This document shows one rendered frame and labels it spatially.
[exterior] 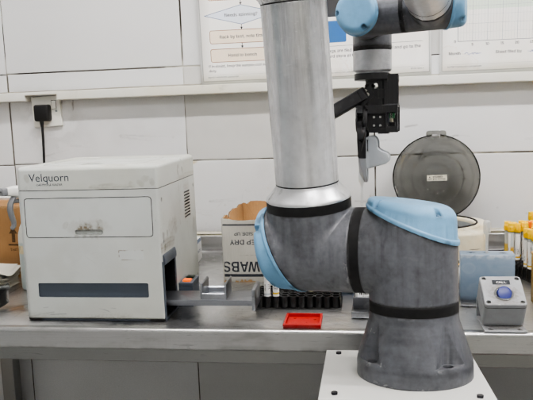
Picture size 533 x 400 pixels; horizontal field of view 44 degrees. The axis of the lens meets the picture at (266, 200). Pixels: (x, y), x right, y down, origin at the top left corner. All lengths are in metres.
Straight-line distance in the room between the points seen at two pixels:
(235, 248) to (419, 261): 0.75
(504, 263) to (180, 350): 0.64
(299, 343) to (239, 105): 0.83
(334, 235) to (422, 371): 0.20
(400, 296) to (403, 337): 0.05
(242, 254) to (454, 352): 0.75
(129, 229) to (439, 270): 0.63
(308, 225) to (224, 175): 1.02
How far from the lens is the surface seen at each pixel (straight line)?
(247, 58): 1.83
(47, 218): 1.32
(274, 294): 1.32
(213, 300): 1.26
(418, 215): 0.83
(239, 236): 1.51
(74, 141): 1.98
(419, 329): 0.85
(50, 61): 2.01
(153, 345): 1.26
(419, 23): 1.19
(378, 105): 1.29
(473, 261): 1.34
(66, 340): 1.32
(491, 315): 1.22
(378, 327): 0.87
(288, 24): 0.84
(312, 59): 0.84
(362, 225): 0.86
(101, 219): 1.28
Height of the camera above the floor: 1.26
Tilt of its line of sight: 8 degrees down
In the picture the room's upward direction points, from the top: 2 degrees counter-clockwise
